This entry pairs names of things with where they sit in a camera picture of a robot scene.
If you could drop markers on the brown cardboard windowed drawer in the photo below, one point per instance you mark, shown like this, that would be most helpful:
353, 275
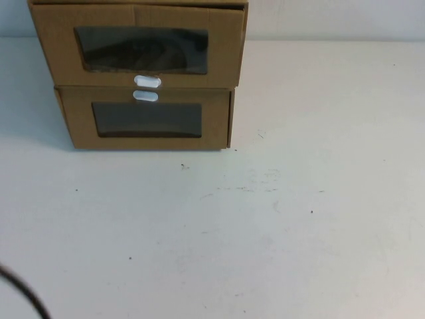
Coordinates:
53, 50
79, 133

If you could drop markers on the white plastic pull tab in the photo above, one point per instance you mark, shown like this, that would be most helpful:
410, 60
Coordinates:
145, 95
146, 81

